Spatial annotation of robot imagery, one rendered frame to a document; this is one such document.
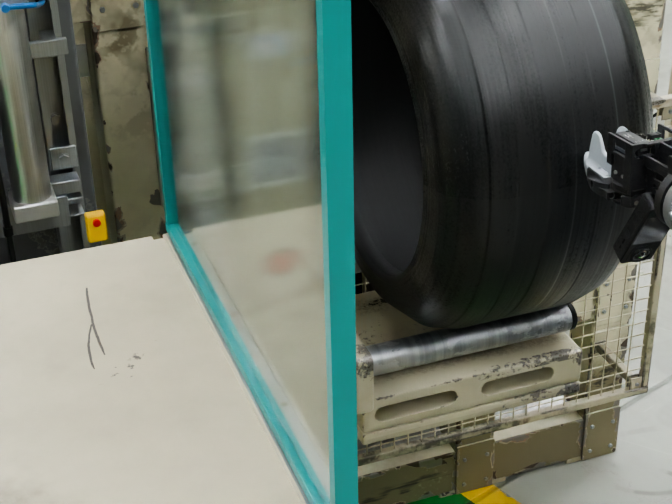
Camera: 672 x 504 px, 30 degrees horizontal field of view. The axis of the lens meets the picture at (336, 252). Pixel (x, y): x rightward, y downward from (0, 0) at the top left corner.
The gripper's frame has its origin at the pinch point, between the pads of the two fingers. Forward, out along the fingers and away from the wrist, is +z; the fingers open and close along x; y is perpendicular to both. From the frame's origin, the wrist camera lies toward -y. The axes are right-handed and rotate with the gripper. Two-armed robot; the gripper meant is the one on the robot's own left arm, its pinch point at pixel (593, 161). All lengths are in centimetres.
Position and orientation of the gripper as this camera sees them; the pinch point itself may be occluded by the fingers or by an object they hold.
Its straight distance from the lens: 161.4
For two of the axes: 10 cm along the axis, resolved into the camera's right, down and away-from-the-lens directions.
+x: -9.4, 1.8, -2.9
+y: -0.5, -9.1, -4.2
